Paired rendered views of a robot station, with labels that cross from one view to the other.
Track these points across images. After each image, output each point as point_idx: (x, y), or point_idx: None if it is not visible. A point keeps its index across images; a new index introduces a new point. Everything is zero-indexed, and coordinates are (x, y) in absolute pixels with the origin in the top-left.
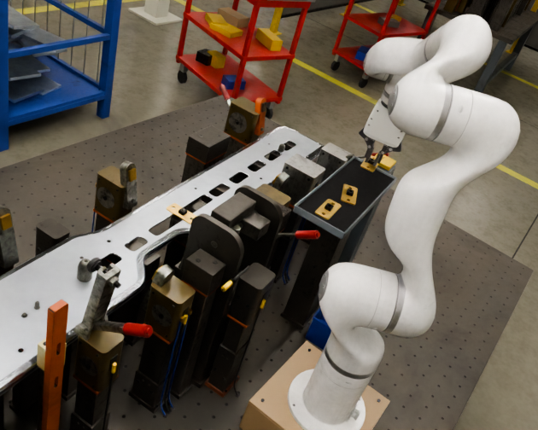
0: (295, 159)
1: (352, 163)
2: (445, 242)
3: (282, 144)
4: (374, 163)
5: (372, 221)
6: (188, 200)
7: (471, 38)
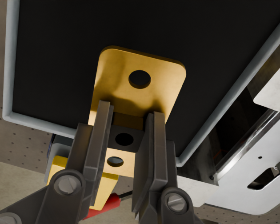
0: None
1: (189, 128)
2: None
3: None
4: (108, 112)
5: None
6: None
7: None
